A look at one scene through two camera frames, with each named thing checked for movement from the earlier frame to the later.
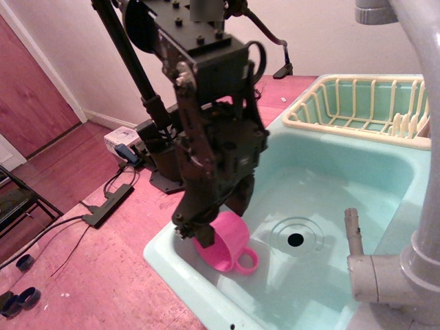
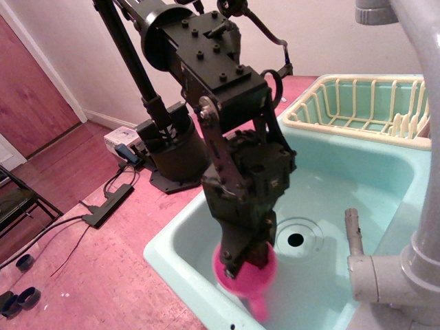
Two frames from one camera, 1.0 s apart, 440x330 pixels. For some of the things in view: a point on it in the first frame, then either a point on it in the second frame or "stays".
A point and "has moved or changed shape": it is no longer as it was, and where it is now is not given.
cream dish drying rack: x=391 y=109 stays
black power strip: x=100 y=213 stays
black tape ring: x=29 y=298 stays
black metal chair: x=21 y=209 stays
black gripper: x=209 y=192 to x=243 y=203
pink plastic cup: x=232 y=236 has moved or changed shape
